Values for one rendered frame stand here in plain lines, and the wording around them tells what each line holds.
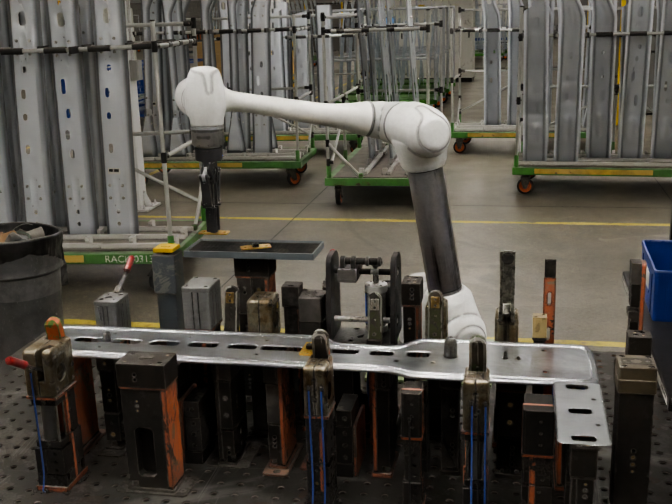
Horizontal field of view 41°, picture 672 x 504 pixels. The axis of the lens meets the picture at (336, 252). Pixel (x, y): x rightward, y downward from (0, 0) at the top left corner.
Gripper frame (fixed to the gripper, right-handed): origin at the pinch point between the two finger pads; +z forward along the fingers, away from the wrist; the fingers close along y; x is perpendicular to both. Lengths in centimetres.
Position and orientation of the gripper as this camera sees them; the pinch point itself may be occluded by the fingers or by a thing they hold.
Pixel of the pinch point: (212, 218)
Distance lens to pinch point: 253.3
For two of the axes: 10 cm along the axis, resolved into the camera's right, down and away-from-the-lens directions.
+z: 0.2, 9.6, 2.7
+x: 9.9, 0.2, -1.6
